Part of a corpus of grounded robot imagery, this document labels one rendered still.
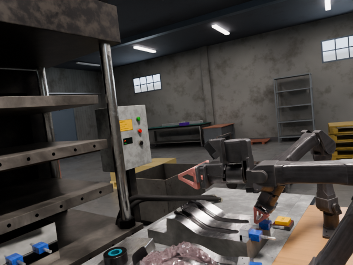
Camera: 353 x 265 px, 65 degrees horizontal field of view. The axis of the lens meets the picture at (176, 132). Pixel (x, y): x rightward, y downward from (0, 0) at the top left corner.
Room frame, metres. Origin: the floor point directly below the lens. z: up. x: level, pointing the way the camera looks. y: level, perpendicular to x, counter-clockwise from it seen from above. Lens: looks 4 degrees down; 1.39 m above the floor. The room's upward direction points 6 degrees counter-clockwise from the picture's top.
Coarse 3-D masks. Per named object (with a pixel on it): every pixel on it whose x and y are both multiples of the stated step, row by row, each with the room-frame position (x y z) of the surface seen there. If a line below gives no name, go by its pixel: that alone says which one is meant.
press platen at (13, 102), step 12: (12, 96) 1.21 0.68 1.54; (24, 96) 1.25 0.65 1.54; (36, 96) 1.29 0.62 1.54; (48, 96) 1.34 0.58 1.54; (60, 96) 1.39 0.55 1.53; (72, 96) 1.44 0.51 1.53; (84, 96) 1.49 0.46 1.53; (96, 96) 1.56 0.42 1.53; (0, 108) 1.17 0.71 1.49; (12, 108) 1.23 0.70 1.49; (24, 108) 1.31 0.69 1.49; (36, 108) 1.40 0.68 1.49; (48, 108) 1.50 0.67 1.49; (60, 108) 1.62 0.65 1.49
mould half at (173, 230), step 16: (192, 208) 1.30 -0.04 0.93; (208, 208) 1.32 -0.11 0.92; (160, 224) 1.34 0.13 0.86; (176, 224) 1.19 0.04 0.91; (192, 224) 1.18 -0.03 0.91; (208, 224) 1.21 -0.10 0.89; (224, 224) 1.20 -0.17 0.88; (240, 224) 1.16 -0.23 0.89; (160, 240) 1.25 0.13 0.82; (176, 240) 1.19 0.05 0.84; (192, 240) 1.14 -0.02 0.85; (208, 240) 1.09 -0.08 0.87; (224, 240) 1.05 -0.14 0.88; (240, 240) 1.02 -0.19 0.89; (240, 256) 1.01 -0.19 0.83
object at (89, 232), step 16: (64, 224) 1.69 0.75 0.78; (80, 224) 1.66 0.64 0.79; (96, 224) 1.63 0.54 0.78; (112, 224) 1.60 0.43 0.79; (64, 240) 1.45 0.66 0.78; (80, 240) 1.42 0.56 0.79; (96, 240) 1.40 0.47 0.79; (112, 240) 1.39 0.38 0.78; (64, 256) 1.27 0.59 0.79; (80, 256) 1.25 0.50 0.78
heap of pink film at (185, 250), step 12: (156, 252) 0.99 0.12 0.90; (168, 252) 0.97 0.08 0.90; (180, 252) 0.94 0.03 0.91; (192, 252) 0.93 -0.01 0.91; (204, 252) 0.95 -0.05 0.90; (144, 264) 0.92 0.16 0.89; (156, 264) 0.90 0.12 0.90; (168, 264) 0.87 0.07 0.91; (180, 264) 0.85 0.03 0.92; (192, 264) 0.87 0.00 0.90
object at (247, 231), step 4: (244, 224) 1.10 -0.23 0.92; (240, 228) 1.06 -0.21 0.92; (244, 228) 1.06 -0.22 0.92; (248, 228) 1.05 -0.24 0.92; (252, 228) 1.07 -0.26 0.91; (240, 232) 1.06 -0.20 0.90; (244, 232) 1.05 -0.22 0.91; (248, 232) 1.04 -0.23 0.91; (252, 232) 1.04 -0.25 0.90; (256, 232) 1.04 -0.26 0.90; (260, 232) 1.04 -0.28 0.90; (244, 236) 1.05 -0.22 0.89; (248, 236) 1.04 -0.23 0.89; (252, 236) 1.03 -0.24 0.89; (256, 236) 1.02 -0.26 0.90; (260, 236) 1.03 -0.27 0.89; (264, 236) 1.02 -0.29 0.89; (252, 240) 1.03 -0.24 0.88; (256, 240) 1.02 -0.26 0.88; (260, 240) 1.02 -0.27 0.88
